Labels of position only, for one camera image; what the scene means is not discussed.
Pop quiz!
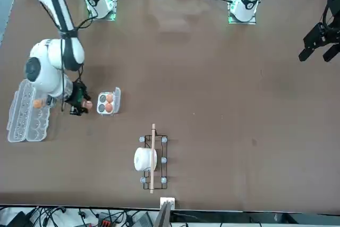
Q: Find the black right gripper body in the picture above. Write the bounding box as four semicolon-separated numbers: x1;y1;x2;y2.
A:
63;79;88;108

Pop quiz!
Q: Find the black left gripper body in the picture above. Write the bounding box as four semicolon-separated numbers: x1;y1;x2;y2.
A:
326;0;340;44

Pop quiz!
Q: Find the white four-slot egg tray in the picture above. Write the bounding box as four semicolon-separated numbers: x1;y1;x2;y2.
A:
96;86;122;116

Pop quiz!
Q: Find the transparent twelve-slot egg tray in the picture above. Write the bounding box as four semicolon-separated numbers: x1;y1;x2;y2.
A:
6;79;56;142

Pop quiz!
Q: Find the red and black connector box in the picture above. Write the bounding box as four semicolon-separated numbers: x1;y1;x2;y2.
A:
97;212;112;227

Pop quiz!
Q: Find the grey power adapter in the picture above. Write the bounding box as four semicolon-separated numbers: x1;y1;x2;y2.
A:
134;212;155;227

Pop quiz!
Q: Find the black wire rack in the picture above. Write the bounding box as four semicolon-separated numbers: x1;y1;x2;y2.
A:
139;127;169;191

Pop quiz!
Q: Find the white post bracket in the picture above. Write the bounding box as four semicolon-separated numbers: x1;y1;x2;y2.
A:
159;197;176;209

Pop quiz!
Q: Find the aluminium camera post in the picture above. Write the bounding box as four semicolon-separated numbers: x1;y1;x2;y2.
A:
155;201;172;227

